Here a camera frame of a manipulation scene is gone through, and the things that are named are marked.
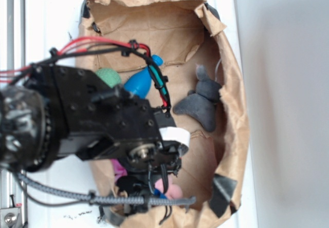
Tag grey plush elephant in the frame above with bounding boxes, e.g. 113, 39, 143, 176
173, 65, 222, 132

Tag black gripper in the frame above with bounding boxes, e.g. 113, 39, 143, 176
113, 140, 185, 215

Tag white plastic board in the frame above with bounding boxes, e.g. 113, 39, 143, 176
25, 0, 258, 227

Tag aluminium frame rail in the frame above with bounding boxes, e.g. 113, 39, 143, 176
1, 0, 28, 227

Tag grey braided cable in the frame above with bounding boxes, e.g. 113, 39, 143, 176
15, 171, 197, 213

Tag red and black wire bundle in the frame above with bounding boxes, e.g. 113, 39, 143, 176
0, 36, 172, 118

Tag blue plastic bottle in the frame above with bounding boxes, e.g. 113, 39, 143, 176
124, 66, 152, 99

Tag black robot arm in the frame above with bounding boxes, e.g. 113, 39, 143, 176
1, 64, 196, 212

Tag green textured ball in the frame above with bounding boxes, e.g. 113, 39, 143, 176
95, 68, 122, 88

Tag pink plush bunny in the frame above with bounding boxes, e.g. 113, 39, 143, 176
110, 159, 183, 199

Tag brown paper bag tray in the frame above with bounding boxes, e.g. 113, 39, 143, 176
79, 0, 249, 227

